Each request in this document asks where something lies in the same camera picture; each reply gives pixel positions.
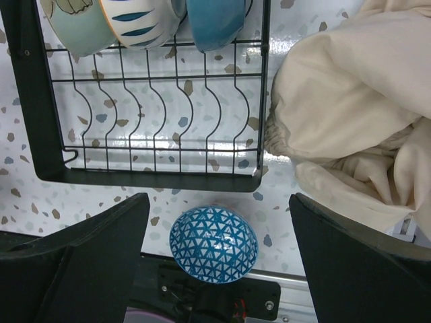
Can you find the black wire dish rack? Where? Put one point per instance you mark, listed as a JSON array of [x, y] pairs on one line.
[[172, 117]]

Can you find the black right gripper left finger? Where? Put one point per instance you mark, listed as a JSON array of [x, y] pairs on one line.
[[83, 273]]

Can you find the mint green bowl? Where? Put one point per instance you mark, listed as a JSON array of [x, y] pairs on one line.
[[80, 25]]

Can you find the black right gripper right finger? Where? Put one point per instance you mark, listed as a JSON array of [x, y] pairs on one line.
[[358, 274]]

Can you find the blue triangle pattern bowl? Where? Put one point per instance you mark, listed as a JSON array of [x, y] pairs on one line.
[[213, 244]]

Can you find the striped cream bowl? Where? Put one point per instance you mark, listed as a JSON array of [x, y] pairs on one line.
[[144, 24]]

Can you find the solid blue bowl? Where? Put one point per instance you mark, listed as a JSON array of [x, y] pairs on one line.
[[215, 23]]

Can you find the beige crumpled cloth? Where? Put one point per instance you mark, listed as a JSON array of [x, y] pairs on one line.
[[352, 107]]

